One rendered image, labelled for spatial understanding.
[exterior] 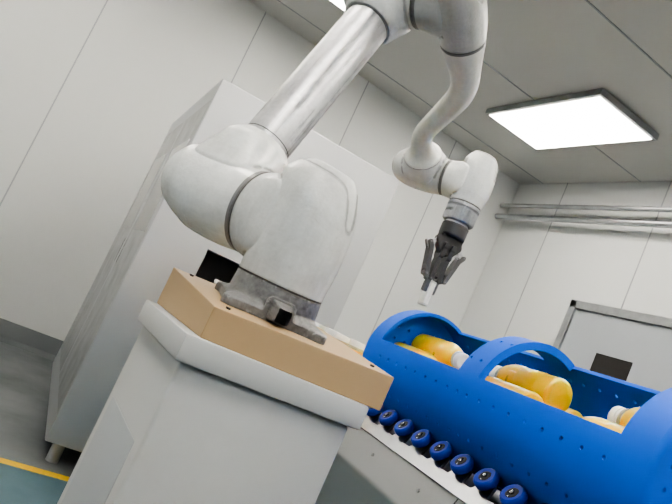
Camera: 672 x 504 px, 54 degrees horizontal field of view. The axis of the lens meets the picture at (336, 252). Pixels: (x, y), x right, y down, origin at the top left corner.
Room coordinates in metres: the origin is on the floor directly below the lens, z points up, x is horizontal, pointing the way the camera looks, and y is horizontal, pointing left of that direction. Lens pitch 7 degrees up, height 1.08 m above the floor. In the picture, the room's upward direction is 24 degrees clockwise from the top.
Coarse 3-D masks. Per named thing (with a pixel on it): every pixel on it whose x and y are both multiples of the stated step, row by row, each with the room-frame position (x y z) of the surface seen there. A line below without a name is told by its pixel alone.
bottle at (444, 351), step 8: (416, 336) 1.67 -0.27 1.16; (424, 336) 1.65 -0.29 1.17; (432, 336) 1.64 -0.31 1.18; (416, 344) 1.65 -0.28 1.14; (424, 344) 1.62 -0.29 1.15; (432, 344) 1.59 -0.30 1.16; (440, 344) 1.56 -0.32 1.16; (448, 344) 1.55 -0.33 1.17; (432, 352) 1.57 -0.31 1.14; (440, 352) 1.55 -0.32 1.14; (448, 352) 1.53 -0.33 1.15; (456, 352) 1.52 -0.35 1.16; (440, 360) 1.54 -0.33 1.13; (448, 360) 1.53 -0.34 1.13; (456, 368) 1.53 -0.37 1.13
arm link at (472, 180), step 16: (464, 160) 1.74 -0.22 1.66; (480, 160) 1.71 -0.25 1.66; (448, 176) 1.73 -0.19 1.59; (464, 176) 1.71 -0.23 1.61; (480, 176) 1.70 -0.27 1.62; (496, 176) 1.74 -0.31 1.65; (448, 192) 1.75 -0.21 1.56; (464, 192) 1.71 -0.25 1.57; (480, 192) 1.70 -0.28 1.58; (480, 208) 1.73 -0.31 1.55
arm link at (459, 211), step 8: (456, 200) 1.72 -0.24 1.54; (448, 208) 1.74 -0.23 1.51; (456, 208) 1.71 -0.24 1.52; (464, 208) 1.71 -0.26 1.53; (472, 208) 1.71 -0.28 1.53; (448, 216) 1.72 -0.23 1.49; (456, 216) 1.71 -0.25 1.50; (464, 216) 1.71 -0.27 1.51; (472, 216) 1.71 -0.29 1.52; (464, 224) 1.72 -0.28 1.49; (472, 224) 1.72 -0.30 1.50
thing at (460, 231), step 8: (448, 224) 1.72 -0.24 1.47; (456, 224) 1.71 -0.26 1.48; (440, 232) 1.73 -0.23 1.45; (448, 232) 1.72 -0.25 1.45; (456, 232) 1.71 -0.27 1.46; (464, 232) 1.72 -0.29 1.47; (440, 240) 1.73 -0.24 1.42; (448, 240) 1.74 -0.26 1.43; (456, 240) 1.74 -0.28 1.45; (464, 240) 1.74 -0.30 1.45; (440, 248) 1.73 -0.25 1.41; (448, 248) 1.74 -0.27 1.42
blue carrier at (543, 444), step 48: (384, 336) 1.60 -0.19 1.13; (432, 384) 1.34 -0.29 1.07; (480, 384) 1.20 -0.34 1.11; (576, 384) 1.31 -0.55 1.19; (624, 384) 1.17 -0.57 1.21; (432, 432) 1.36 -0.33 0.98; (480, 432) 1.17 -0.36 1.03; (528, 432) 1.06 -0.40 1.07; (576, 432) 0.97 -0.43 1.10; (624, 432) 0.90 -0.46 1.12; (528, 480) 1.07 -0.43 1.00; (576, 480) 0.95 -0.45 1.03; (624, 480) 0.87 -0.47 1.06
